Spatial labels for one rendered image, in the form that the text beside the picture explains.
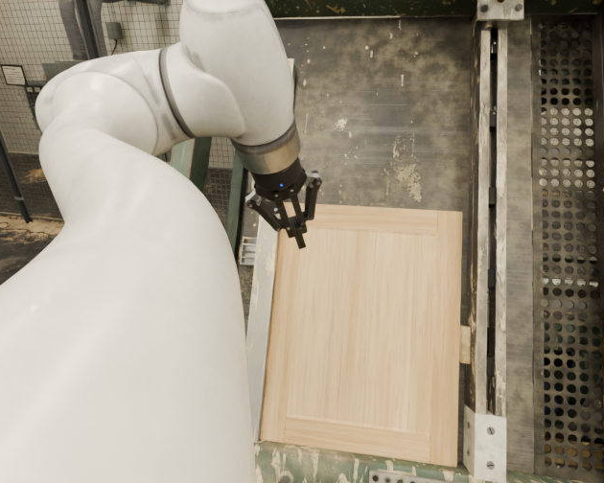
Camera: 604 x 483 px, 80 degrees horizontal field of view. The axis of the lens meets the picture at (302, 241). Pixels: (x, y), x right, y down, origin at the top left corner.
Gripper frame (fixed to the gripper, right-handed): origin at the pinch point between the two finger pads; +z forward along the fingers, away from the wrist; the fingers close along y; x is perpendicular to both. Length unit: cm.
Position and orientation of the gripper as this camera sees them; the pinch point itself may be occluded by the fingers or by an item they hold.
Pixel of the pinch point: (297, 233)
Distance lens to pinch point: 68.4
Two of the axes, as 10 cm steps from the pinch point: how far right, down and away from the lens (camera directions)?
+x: 2.6, 7.9, -5.6
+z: 1.8, 5.4, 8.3
